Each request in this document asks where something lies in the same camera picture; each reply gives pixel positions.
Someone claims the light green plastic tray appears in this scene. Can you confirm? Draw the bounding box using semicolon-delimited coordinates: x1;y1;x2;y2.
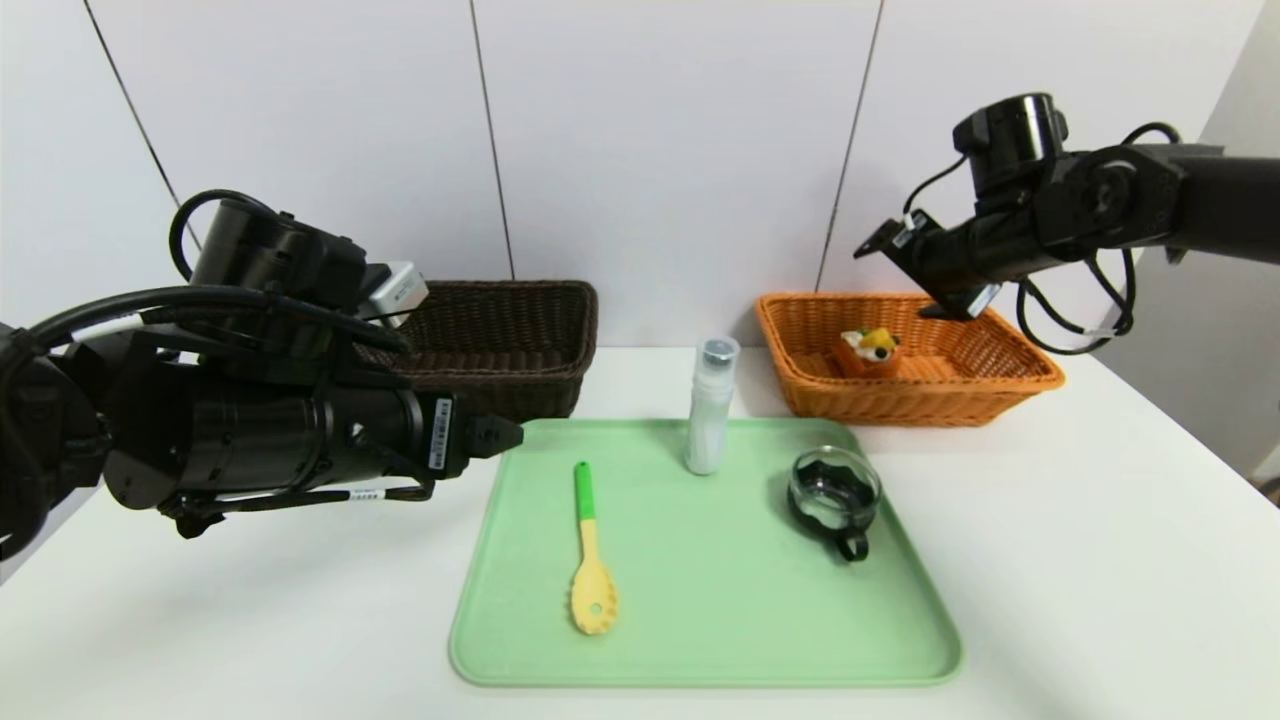
449;418;963;689

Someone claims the glass cup black handle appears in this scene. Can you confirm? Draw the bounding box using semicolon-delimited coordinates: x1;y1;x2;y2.
787;446;883;563

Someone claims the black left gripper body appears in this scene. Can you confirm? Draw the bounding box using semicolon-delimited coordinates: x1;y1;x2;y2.
332;385;471;481

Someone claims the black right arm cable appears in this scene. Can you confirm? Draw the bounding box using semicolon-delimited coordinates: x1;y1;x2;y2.
1016;122;1183;357

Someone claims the dark brown wicker basket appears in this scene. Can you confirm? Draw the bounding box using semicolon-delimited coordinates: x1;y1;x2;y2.
350;280;599;425

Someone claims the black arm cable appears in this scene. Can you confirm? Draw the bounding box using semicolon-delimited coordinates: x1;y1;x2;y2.
0;286;411;353
1016;122;1183;357

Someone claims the toy cake slice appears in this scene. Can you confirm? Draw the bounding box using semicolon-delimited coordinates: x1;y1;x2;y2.
838;327;901;379

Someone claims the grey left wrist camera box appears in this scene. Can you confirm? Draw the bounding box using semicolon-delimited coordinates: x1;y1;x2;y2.
364;262;430;323

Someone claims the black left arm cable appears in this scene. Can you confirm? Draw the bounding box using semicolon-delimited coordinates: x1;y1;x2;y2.
0;286;411;353

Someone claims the orange wicker basket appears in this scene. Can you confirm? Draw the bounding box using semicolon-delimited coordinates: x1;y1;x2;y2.
755;291;1067;428

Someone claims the yellow pasta spoon green handle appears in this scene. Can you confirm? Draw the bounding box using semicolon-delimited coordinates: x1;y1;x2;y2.
570;461;620;636

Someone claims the clear plastic bottle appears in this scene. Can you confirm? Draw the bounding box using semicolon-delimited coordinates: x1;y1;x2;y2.
684;336;742;477

